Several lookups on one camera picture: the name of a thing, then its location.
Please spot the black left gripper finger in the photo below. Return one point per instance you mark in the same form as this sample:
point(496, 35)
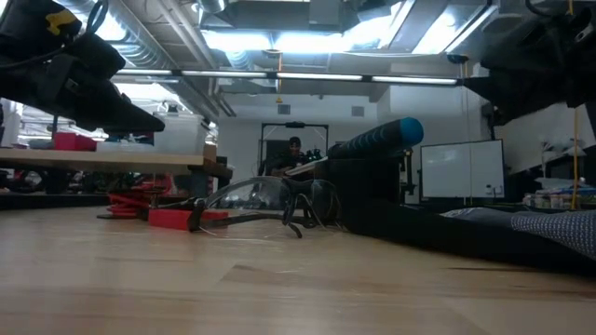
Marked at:
point(116, 114)

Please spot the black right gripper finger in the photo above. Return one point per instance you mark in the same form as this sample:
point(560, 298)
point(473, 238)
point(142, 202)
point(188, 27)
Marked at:
point(517, 97)

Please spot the long wooden workbench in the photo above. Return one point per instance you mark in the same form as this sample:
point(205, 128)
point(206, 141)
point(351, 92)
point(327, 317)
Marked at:
point(93, 160)

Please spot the small red bin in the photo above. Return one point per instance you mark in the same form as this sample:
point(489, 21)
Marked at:
point(72, 142)

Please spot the translucent plastic storage box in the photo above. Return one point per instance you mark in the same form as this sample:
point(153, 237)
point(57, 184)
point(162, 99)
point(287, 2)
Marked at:
point(179, 137)

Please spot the white whiteboard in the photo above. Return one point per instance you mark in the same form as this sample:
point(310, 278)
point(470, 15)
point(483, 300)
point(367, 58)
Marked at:
point(461, 170)

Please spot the pile of assorted supplies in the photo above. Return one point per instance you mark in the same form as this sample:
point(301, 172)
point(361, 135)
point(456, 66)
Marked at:
point(554, 200)

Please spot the overhead light bar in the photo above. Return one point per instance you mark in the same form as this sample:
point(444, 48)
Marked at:
point(223, 73)

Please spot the small red circuit board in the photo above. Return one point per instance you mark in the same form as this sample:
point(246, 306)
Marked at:
point(170, 218)

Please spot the black grey work glove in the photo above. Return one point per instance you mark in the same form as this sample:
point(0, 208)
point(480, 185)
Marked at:
point(554, 228)

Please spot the person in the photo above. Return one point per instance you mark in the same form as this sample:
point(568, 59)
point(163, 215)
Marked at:
point(294, 160)

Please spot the clear safety glasses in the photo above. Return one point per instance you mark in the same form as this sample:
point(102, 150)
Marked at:
point(294, 186)

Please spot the small ceiling camera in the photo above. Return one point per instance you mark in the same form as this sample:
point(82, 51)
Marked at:
point(458, 58)

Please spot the black aluminium table frame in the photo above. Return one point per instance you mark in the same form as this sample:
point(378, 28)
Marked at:
point(56, 201)

